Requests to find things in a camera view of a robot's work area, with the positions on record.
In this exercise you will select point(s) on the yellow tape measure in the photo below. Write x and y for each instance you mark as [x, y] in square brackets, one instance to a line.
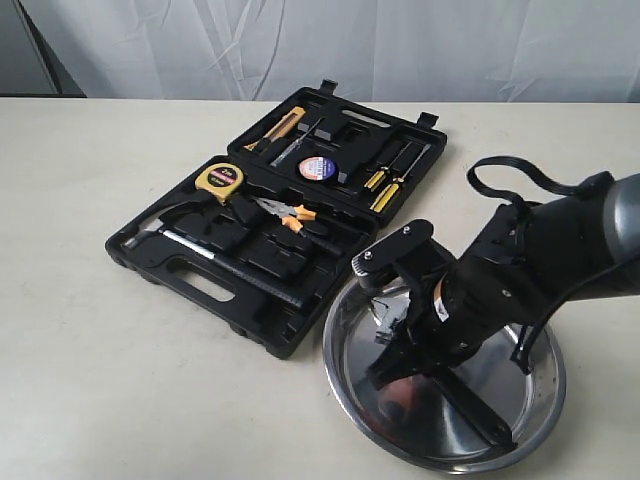
[220, 180]

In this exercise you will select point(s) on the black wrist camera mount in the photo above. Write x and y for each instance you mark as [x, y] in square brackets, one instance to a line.
[409, 253]

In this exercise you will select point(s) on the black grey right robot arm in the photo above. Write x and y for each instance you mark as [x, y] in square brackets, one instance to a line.
[597, 249]

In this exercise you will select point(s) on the clear voltage tester screwdriver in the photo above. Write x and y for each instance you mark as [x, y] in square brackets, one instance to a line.
[295, 144]

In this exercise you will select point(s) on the black plastic tool case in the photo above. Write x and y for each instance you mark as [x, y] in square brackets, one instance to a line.
[358, 139]

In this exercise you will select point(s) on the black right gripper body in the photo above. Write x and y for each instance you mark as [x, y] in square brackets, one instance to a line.
[506, 276]

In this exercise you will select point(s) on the white wrinkled backdrop curtain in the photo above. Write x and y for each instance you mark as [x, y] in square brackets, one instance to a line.
[486, 51]

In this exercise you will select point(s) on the dark vertical frame post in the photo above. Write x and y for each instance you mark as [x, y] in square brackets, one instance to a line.
[58, 77]

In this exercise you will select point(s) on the round stainless steel tray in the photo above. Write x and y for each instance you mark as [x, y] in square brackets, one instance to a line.
[412, 418]

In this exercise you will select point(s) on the yellow black screwdriver upper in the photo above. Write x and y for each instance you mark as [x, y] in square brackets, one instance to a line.
[394, 166]

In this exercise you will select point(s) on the yellow black screwdriver lower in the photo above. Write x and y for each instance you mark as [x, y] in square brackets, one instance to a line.
[396, 183]

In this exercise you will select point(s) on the yellow black screwdriver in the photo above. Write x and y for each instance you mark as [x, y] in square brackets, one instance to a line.
[394, 166]
[396, 183]

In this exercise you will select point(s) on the orange handled long-nose pliers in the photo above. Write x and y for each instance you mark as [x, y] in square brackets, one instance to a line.
[306, 223]

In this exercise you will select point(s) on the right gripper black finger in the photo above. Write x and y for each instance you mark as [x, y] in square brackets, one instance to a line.
[401, 358]
[475, 412]

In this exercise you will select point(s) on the black electrical tape roll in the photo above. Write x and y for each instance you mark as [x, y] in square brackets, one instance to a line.
[317, 168]

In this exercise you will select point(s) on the steel claw hammer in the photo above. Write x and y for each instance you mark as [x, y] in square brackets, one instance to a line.
[238, 269]

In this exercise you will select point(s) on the yellow utility knife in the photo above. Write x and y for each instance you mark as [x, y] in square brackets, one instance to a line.
[279, 130]

